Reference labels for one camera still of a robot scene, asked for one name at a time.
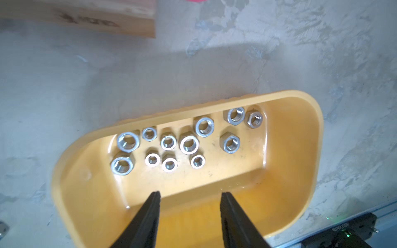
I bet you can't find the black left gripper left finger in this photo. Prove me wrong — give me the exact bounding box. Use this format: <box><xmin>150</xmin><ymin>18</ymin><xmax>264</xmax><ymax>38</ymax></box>
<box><xmin>111</xmin><ymin>191</ymin><xmax>161</xmax><ymax>248</ymax></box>

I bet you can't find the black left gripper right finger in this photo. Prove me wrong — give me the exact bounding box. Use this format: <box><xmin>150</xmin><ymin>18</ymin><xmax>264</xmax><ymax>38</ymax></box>
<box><xmin>220</xmin><ymin>192</ymin><xmax>269</xmax><ymax>248</ymax></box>

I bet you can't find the yellow plastic storage box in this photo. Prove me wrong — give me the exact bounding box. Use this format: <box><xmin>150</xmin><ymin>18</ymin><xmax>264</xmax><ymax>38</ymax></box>
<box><xmin>52</xmin><ymin>91</ymin><xmax>324</xmax><ymax>248</ymax></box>

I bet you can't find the wooden whiteboard stand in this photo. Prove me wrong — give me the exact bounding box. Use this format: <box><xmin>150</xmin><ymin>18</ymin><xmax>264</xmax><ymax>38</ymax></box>
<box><xmin>1</xmin><ymin>0</ymin><xmax>157</xmax><ymax>38</ymax></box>

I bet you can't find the pink framed whiteboard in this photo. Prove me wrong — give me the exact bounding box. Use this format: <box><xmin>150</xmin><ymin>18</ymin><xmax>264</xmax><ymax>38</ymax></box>
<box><xmin>187</xmin><ymin>0</ymin><xmax>207</xmax><ymax>3</ymax></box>

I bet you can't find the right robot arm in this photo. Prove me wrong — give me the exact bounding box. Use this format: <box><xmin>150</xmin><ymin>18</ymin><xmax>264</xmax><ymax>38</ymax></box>
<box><xmin>301</xmin><ymin>213</ymin><xmax>378</xmax><ymax>248</ymax></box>

